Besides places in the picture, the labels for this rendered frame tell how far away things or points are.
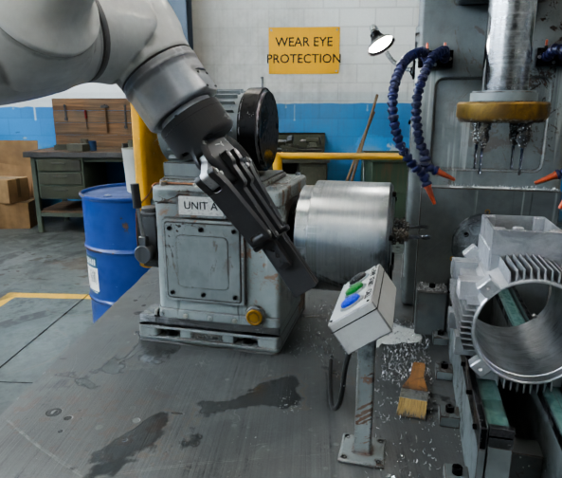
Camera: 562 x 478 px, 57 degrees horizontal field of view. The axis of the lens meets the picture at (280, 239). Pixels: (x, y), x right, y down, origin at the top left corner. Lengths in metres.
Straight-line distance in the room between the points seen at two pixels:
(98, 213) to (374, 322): 2.30
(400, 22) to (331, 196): 5.35
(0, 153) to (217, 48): 2.86
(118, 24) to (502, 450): 0.67
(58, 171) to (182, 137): 5.43
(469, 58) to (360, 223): 0.52
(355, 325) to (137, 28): 0.43
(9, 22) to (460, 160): 1.12
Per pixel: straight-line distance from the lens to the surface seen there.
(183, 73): 0.57
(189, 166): 1.19
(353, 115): 6.26
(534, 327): 1.00
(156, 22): 0.59
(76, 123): 6.63
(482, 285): 0.79
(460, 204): 1.27
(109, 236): 2.85
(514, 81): 1.16
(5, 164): 7.05
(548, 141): 1.41
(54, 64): 0.49
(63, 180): 5.96
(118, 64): 0.57
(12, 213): 6.54
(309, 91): 6.24
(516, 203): 1.29
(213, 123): 0.57
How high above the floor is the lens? 1.32
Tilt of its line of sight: 14 degrees down
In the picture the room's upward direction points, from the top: straight up
